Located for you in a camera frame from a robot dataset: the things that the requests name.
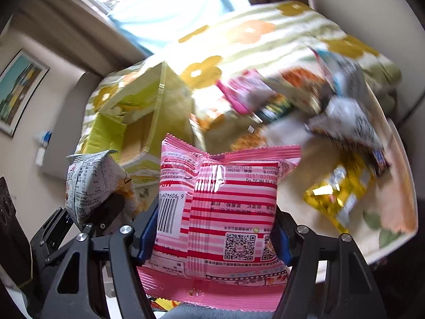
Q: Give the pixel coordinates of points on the pink striped snack bag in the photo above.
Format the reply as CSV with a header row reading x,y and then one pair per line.
x,y
216,214

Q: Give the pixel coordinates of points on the blue white bottle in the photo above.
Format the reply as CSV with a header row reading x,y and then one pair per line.
x,y
43,138

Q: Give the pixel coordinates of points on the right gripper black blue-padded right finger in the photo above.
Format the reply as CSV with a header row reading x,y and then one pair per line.
x,y
329,276

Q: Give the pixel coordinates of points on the brown left curtain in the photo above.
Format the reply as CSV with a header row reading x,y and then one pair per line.
x,y
77,31

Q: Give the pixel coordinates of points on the flower striped bed quilt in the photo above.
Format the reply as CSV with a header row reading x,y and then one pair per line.
x,y
263,37

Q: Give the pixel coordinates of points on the framed town picture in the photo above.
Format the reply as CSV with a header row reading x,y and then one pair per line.
x,y
19,81

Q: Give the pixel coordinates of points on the yellow gold snack bag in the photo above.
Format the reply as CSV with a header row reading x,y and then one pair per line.
x,y
337,194

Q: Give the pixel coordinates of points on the white grey snack bag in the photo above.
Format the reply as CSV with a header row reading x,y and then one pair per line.
x,y
346,116

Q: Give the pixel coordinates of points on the pink white snack bag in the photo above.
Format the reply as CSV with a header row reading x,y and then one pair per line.
x,y
246,92

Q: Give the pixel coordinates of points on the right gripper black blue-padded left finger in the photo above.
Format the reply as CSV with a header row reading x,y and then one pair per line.
x,y
77,289

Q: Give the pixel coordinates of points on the white text snack bag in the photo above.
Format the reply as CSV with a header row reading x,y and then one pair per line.
x,y
91,179

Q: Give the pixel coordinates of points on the grey bed headboard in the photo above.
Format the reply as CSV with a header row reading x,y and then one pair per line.
x,y
67,129

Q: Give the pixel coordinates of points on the dark green cracker bag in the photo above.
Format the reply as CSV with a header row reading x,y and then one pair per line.
x,y
275,108

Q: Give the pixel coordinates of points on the green cardboard box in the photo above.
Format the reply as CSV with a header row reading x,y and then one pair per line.
x,y
142,122

